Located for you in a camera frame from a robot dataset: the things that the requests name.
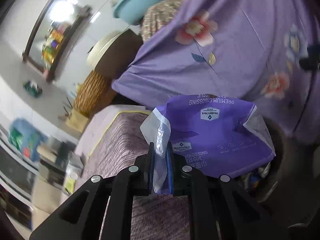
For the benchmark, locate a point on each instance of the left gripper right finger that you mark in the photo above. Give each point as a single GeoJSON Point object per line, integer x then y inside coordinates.
{"type": "Point", "coordinates": [219, 208]}

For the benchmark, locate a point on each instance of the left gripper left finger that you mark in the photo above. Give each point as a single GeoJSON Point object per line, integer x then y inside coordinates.
{"type": "Point", "coordinates": [102, 207]}

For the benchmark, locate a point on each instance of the purple tissue package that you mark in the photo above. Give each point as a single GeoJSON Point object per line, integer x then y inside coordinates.
{"type": "Point", "coordinates": [217, 136]}

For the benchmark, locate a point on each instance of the black trash bin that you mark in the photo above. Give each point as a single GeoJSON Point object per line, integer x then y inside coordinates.
{"type": "Point", "coordinates": [289, 195]}

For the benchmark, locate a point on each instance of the purple floral cloth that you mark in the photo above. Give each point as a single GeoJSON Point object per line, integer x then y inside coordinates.
{"type": "Point", "coordinates": [244, 49]}

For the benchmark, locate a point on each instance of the water dispenser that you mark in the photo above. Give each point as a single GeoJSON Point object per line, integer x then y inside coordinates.
{"type": "Point", "coordinates": [59, 170]}

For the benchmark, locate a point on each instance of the purple striped tablecloth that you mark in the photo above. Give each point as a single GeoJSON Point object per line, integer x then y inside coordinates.
{"type": "Point", "coordinates": [111, 142]}

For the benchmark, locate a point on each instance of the beige utensil holder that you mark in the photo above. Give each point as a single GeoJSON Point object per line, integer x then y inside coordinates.
{"type": "Point", "coordinates": [77, 121]}

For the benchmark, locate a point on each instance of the blue water jug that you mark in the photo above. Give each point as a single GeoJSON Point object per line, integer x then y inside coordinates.
{"type": "Point", "coordinates": [26, 138]}

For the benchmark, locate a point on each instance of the woven basket sink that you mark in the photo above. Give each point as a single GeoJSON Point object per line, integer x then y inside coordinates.
{"type": "Point", "coordinates": [94, 95]}

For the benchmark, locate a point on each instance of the brown white rice cooker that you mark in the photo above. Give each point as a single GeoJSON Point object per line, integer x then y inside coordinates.
{"type": "Point", "coordinates": [112, 55]}

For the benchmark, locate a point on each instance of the paisley patterned cloth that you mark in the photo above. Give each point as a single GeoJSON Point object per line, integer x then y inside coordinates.
{"type": "Point", "coordinates": [158, 16]}

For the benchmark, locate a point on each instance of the light blue basin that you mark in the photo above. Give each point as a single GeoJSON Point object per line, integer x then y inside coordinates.
{"type": "Point", "coordinates": [132, 11]}

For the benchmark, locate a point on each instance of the wooden framed mirror shelf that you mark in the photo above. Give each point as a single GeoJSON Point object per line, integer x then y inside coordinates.
{"type": "Point", "coordinates": [54, 29]}

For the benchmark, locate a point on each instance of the window frame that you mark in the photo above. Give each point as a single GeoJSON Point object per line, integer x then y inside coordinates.
{"type": "Point", "coordinates": [17, 183]}

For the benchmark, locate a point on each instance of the green wall tissue pouch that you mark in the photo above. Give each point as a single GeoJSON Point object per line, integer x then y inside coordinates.
{"type": "Point", "coordinates": [33, 89]}

